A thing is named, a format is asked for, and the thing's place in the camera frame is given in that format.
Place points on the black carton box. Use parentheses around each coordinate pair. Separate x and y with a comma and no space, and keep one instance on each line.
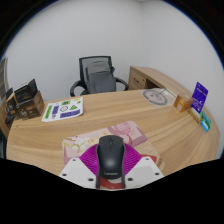
(26,90)

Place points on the round grey disc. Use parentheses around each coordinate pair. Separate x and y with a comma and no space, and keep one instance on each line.
(155,97)

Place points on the small orange box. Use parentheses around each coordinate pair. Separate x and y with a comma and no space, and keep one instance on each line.
(182,103)

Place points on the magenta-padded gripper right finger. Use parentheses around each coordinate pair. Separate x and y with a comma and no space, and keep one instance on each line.
(140,166)

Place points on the wooden side desk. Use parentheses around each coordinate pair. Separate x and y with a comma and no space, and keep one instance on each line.
(146,76)

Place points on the tall brown carton box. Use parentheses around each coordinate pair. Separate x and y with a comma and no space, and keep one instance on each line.
(10,110)

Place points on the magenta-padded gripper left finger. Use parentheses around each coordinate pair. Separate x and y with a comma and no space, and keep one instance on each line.
(83,168)

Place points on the wide brown carton box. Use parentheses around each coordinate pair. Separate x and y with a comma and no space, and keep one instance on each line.
(31,108)

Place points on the white sticker sheet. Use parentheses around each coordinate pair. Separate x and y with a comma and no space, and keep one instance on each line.
(62,110)

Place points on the grey backpack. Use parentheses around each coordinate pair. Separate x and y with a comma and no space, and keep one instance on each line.
(100,80)

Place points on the purple sign card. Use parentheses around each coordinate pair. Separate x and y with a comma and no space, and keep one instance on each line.
(199,96)

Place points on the black computer mouse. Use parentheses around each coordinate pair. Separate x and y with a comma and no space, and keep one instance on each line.
(110,156)

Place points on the small teal box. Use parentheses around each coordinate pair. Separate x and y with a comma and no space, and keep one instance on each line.
(205,121)

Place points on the pink and red printed mouse pad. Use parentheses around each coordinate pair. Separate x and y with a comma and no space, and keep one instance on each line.
(83,140)

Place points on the black mesh office chair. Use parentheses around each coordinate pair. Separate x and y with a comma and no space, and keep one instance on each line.
(83,63)

